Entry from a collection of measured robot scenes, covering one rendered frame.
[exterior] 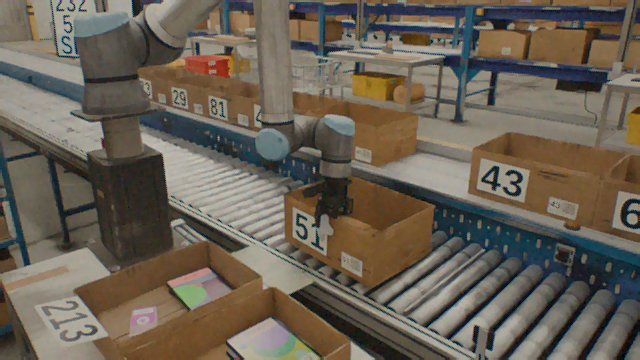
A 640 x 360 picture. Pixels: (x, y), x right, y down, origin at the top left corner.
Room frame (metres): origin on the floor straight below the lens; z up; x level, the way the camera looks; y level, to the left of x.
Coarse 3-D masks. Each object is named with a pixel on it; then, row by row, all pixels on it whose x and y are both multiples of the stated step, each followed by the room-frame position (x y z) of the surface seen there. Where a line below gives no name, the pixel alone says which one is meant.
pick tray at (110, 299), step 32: (160, 256) 1.19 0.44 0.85; (192, 256) 1.26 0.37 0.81; (224, 256) 1.22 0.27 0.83; (96, 288) 1.07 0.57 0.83; (128, 288) 1.13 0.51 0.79; (160, 288) 1.17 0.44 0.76; (256, 288) 1.07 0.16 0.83; (128, 320) 1.03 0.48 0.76; (160, 320) 1.03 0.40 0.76; (192, 320) 0.95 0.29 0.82
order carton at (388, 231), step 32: (352, 192) 1.63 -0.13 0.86; (384, 192) 1.53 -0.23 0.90; (288, 224) 1.45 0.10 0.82; (352, 224) 1.57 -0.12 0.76; (384, 224) 1.52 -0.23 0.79; (416, 224) 1.32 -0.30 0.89; (320, 256) 1.34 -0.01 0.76; (352, 256) 1.24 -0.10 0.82; (384, 256) 1.22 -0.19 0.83; (416, 256) 1.33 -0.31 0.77
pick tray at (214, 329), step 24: (216, 312) 0.94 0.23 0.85; (240, 312) 0.98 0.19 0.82; (264, 312) 1.03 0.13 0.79; (288, 312) 1.00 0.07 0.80; (312, 312) 0.94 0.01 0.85; (168, 336) 0.87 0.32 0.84; (192, 336) 0.90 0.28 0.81; (216, 336) 0.94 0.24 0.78; (312, 336) 0.93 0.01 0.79; (336, 336) 0.87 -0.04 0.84
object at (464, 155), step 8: (8, 48) 6.02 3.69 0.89; (16, 48) 5.81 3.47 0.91; (40, 56) 5.29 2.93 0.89; (48, 56) 5.13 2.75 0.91; (72, 64) 4.71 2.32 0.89; (80, 64) 4.58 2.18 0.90; (424, 144) 2.05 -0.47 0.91; (432, 144) 2.02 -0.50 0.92; (440, 144) 2.00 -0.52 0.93; (432, 152) 2.02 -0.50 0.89; (440, 152) 2.00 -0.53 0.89; (448, 152) 1.97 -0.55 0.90; (456, 152) 1.95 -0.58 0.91; (464, 152) 1.92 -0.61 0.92; (464, 160) 1.92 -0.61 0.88
